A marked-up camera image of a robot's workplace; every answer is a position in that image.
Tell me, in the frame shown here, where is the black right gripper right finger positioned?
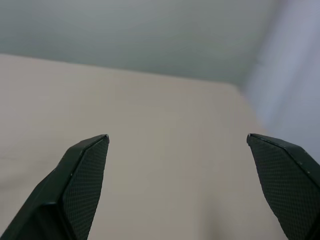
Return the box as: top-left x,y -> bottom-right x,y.
246,133 -> 320,240

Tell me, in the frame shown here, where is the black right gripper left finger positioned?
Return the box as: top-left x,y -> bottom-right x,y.
0,134 -> 110,240

